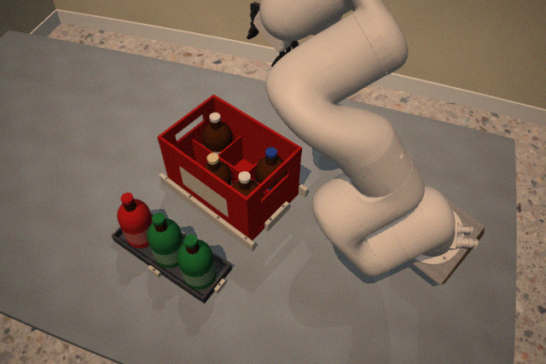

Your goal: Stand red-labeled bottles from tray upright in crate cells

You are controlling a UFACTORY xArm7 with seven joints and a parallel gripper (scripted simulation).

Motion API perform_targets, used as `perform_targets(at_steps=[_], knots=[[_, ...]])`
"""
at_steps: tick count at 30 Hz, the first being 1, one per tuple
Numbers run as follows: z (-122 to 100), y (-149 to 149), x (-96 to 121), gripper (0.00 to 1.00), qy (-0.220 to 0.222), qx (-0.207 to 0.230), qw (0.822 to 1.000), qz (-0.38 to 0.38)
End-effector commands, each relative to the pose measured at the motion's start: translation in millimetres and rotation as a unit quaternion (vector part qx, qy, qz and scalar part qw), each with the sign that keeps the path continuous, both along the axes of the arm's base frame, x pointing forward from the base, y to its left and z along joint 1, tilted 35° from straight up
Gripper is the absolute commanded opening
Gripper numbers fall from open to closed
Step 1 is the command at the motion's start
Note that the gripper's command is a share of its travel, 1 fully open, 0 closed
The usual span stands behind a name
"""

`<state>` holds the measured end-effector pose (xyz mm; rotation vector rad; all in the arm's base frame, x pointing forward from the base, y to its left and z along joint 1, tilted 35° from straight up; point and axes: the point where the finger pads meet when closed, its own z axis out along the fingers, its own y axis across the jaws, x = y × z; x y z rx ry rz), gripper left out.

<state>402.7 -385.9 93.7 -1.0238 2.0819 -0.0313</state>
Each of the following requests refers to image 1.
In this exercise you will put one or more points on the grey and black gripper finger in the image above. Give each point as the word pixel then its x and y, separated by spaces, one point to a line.
pixel 254 10
pixel 294 44

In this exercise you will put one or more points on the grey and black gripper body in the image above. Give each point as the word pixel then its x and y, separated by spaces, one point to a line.
pixel 277 44

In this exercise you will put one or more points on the green bottle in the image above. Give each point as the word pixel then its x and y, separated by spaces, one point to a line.
pixel 164 238
pixel 196 263

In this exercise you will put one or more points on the brown bottle with blue cap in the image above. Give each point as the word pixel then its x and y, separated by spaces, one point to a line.
pixel 267 165

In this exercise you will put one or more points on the brown bottle with white cap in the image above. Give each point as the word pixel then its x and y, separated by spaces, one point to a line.
pixel 217 136

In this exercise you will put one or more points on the brown glass bottle with cream cap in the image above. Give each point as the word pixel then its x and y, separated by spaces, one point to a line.
pixel 245 185
pixel 218 168

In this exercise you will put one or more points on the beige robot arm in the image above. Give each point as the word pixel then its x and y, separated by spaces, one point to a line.
pixel 305 87

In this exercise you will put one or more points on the red bottle crate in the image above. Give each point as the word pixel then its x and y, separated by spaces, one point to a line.
pixel 184 160

